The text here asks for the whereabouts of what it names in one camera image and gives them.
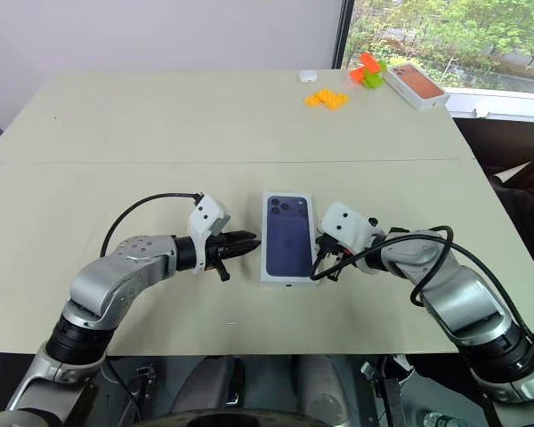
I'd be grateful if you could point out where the white window sill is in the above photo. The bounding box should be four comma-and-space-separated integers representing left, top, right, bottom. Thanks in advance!
444, 86, 534, 125

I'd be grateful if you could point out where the white phone box lid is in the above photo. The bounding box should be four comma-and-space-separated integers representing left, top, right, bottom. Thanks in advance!
260, 191, 320, 290

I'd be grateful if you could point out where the dark chair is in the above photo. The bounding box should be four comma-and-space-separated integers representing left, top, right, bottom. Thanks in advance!
483, 133, 534, 308

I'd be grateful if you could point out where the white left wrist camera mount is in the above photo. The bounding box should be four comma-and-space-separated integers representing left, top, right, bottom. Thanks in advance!
187, 193, 231, 273

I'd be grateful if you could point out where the black metal bracket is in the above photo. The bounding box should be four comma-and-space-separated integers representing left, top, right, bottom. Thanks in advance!
359, 360, 409, 427
125, 364, 157, 407

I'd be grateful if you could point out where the black window frame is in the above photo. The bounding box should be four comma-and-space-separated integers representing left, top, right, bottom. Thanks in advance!
331, 0, 356, 70

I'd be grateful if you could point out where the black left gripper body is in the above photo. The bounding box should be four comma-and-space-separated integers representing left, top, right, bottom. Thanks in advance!
204, 232, 231, 283

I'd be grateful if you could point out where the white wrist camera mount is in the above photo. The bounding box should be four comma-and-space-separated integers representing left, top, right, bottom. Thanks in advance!
316, 200, 383, 258
187, 193, 231, 273

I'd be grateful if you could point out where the orange toy brick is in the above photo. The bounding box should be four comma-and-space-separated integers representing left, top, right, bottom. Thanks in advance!
349, 52, 382, 84

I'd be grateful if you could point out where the phone box with orange print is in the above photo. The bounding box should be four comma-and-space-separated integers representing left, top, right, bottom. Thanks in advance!
382, 63, 452, 113

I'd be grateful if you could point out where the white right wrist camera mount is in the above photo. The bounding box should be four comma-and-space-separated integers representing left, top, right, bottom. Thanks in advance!
316, 200, 383, 258

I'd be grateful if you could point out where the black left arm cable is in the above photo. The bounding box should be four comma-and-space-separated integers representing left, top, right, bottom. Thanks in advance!
100, 191, 206, 259

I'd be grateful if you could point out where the yellow toy brick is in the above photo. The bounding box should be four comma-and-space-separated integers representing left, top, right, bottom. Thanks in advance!
303, 88, 350, 113

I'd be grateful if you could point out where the green toy brick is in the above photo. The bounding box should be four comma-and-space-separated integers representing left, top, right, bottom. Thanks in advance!
360, 60, 388, 91

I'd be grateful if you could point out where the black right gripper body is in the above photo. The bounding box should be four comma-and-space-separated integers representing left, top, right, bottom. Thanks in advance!
316, 235, 346, 269

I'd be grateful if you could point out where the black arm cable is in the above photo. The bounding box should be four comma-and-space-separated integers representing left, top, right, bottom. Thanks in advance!
310, 225, 534, 357
100, 191, 206, 259

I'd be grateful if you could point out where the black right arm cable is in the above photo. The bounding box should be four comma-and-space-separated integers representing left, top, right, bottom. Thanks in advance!
310, 225, 534, 357

